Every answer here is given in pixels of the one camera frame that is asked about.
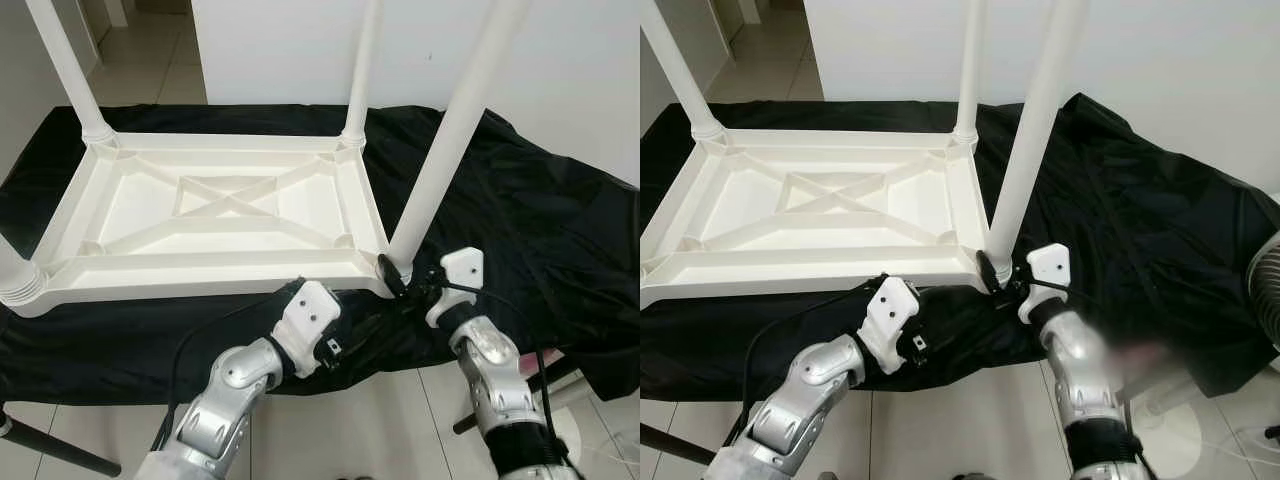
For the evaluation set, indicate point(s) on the black cloth table cover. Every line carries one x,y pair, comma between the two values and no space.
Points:
1180,220
560,220

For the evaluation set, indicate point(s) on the pink object under table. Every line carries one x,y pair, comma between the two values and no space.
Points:
530,368

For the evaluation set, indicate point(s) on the white plastic table top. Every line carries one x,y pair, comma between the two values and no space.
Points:
740,210
130,210

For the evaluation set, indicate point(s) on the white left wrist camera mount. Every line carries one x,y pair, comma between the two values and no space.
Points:
305,315
890,312

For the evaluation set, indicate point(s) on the white plastic table leg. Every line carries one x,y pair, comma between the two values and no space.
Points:
968,70
362,70
20,280
685,70
455,120
1040,110
65,70

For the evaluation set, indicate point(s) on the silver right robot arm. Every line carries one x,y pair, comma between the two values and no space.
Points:
495,380
1080,370

